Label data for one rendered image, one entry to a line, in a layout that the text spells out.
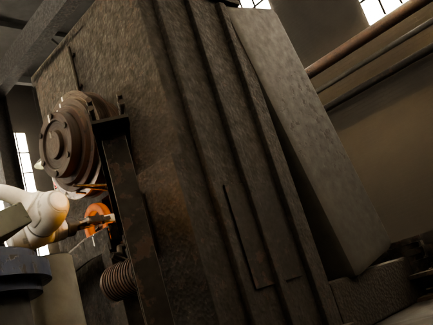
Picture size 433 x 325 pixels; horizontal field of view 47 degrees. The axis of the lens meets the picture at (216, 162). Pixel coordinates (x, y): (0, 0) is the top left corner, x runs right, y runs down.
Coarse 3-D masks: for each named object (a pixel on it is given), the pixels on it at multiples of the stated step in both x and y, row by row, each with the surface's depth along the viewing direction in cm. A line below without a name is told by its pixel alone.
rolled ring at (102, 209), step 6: (90, 204) 210; (96, 204) 207; (102, 204) 207; (90, 210) 210; (96, 210) 207; (102, 210) 204; (108, 210) 205; (84, 216) 214; (108, 222) 202; (90, 228) 213; (90, 234) 211
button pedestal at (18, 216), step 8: (8, 208) 103; (16, 208) 104; (24, 208) 105; (0, 216) 101; (8, 216) 102; (16, 216) 103; (24, 216) 104; (0, 224) 100; (8, 224) 101; (16, 224) 102; (24, 224) 104; (0, 232) 100; (8, 232) 101; (16, 232) 108; (0, 240) 104
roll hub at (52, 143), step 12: (60, 120) 207; (72, 120) 205; (48, 132) 216; (60, 132) 208; (72, 132) 202; (48, 144) 212; (60, 144) 206; (72, 144) 201; (48, 156) 216; (60, 156) 208; (72, 156) 202; (48, 168) 214; (60, 168) 207; (72, 168) 206
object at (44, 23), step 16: (48, 0) 763; (64, 0) 729; (80, 0) 734; (32, 16) 801; (48, 16) 764; (64, 16) 759; (32, 32) 801; (48, 32) 785; (16, 48) 843; (32, 48) 813; (0, 64) 890; (16, 64) 844; (0, 80) 890; (16, 80) 888; (0, 96) 924; (0, 112) 927; (0, 128) 914; (0, 144) 902; (0, 160) 883; (16, 160) 906; (0, 176) 883; (16, 176) 899
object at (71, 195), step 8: (64, 96) 221; (72, 96) 216; (80, 96) 212; (88, 96) 208; (56, 104) 226; (96, 104) 207; (96, 112) 203; (104, 112) 207; (96, 168) 204; (96, 176) 204; (56, 184) 227; (64, 192) 222; (72, 192) 217; (88, 192) 208; (96, 192) 214
